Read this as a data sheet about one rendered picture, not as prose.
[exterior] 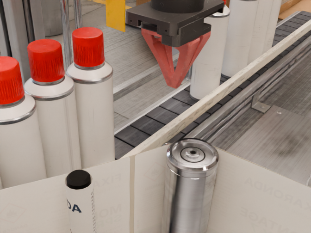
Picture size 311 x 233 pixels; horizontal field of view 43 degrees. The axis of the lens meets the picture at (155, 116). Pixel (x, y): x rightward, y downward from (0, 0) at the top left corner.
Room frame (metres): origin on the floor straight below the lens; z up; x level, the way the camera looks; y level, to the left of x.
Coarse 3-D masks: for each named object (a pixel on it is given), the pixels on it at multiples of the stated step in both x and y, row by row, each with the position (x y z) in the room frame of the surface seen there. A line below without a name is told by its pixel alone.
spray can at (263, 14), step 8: (264, 0) 0.73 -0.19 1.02; (272, 0) 0.74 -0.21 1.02; (264, 8) 0.73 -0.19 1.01; (256, 16) 0.73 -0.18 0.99; (264, 16) 0.74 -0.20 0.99; (256, 24) 0.73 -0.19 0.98; (264, 24) 0.74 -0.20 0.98; (256, 32) 0.73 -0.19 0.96; (264, 32) 0.74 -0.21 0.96; (256, 40) 0.73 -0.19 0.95; (264, 40) 0.74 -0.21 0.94; (256, 48) 0.73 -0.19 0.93; (256, 56) 0.74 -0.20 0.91; (248, 64) 0.73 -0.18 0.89
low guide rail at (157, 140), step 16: (304, 32) 0.90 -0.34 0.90; (272, 48) 0.77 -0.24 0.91; (256, 64) 0.69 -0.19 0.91; (240, 80) 0.64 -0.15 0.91; (208, 96) 0.56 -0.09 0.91; (224, 96) 0.59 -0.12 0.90; (192, 112) 0.51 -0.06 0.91; (176, 128) 0.48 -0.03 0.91; (144, 144) 0.42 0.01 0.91; (160, 144) 0.44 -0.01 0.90
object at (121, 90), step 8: (288, 0) 0.99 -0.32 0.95; (176, 56) 0.61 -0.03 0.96; (176, 64) 0.60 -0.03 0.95; (144, 72) 0.55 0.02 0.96; (152, 72) 0.55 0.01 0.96; (160, 72) 0.56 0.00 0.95; (128, 80) 0.52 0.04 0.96; (136, 80) 0.52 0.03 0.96; (144, 80) 0.53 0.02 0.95; (120, 88) 0.49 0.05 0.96; (128, 88) 0.50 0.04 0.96; (136, 88) 0.52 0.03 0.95; (120, 96) 0.49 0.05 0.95
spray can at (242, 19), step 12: (240, 0) 0.69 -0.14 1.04; (252, 0) 0.69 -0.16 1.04; (240, 12) 0.69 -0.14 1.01; (252, 12) 0.69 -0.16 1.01; (240, 24) 0.69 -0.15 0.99; (252, 24) 0.70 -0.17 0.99; (228, 36) 0.70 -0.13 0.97; (240, 36) 0.69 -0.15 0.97; (228, 48) 0.70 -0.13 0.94; (240, 48) 0.69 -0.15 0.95; (228, 60) 0.69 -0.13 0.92; (240, 60) 0.69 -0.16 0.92; (228, 72) 0.69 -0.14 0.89
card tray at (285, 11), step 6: (294, 0) 1.33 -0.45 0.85; (300, 0) 1.38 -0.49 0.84; (306, 0) 1.39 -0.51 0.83; (282, 6) 1.24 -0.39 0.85; (288, 6) 1.29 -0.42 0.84; (294, 6) 1.32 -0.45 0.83; (300, 6) 1.32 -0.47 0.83; (306, 6) 1.32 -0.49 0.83; (282, 12) 1.25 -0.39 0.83; (288, 12) 1.25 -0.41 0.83; (282, 18) 1.19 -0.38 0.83
